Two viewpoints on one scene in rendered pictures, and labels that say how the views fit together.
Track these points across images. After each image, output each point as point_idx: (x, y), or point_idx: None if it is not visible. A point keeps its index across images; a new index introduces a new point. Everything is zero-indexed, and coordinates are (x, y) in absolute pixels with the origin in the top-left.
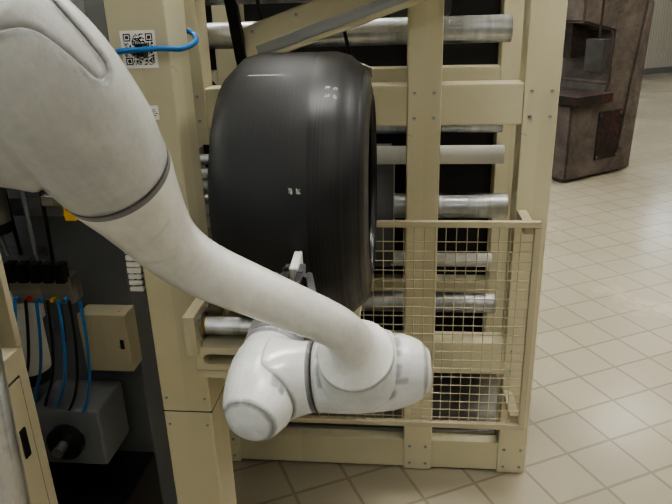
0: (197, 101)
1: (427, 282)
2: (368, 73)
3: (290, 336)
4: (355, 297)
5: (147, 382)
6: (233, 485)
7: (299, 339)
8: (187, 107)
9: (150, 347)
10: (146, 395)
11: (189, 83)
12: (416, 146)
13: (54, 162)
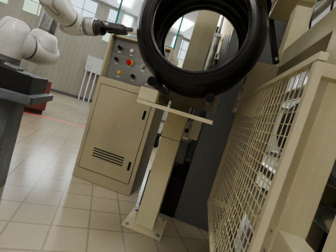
0: (279, 56)
1: (294, 164)
2: None
3: (84, 17)
4: (144, 53)
5: (196, 153)
6: (162, 189)
7: (86, 20)
8: (207, 21)
9: (207, 145)
10: (192, 157)
11: (215, 14)
12: (332, 42)
13: None
